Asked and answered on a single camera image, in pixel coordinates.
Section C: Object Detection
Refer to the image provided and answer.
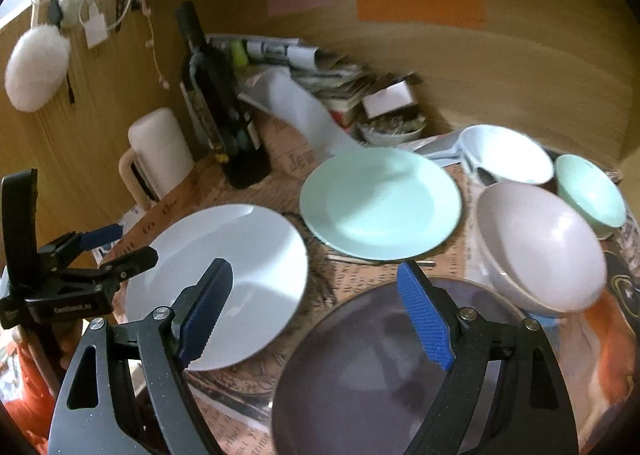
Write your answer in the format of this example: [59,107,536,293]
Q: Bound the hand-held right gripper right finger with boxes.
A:
[396,261,582,455]

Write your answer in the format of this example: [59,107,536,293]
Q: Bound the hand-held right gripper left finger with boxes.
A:
[47,257,236,455]

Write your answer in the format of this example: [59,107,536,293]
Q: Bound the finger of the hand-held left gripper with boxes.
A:
[37,224,124,268]
[55,246,159,296]

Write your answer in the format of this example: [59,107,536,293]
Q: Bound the white plate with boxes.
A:
[124,204,310,372]

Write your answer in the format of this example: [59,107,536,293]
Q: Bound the grey plate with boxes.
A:
[270,275,566,455]

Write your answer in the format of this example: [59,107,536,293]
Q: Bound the large off-white bowl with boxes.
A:
[475,180,608,318]

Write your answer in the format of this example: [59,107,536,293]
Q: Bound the mint green bowl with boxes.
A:
[554,154,628,241]

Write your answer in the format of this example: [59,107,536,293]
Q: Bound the person's left hand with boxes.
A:
[22,327,71,388]

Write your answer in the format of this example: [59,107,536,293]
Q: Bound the newspaper print tablecloth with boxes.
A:
[100,120,640,455]

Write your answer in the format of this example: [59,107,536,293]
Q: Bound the mint green plate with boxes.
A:
[299,146,463,260]

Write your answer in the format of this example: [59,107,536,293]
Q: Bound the white fluffy pom-pom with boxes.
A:
[4,24,72,112]

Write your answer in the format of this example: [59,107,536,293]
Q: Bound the dark wine bottle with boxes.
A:
[174,0,273,190]

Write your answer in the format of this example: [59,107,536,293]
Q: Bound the white bowl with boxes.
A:
[457,124,555,186]

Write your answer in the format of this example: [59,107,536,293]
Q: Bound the bowl of glass marbles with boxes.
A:
[357,112,428,146]

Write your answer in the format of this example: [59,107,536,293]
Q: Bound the white paper tag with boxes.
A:
[82,10,108,48]

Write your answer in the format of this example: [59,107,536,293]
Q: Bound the small white box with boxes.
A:
[361,78,421,118]

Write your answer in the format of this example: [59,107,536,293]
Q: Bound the white paper sheet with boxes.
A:
[237,70,468,168]

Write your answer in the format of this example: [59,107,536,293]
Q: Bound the stack of newspapers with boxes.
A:
[207,32,421,128]

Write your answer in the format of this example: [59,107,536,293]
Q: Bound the orange paper strip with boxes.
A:
[354,0,487,28]

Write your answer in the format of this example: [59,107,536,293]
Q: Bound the white mug with beige handle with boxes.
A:
[117,106,196,211]

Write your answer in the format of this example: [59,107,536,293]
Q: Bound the beaded string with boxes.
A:
[142,5,168,91]

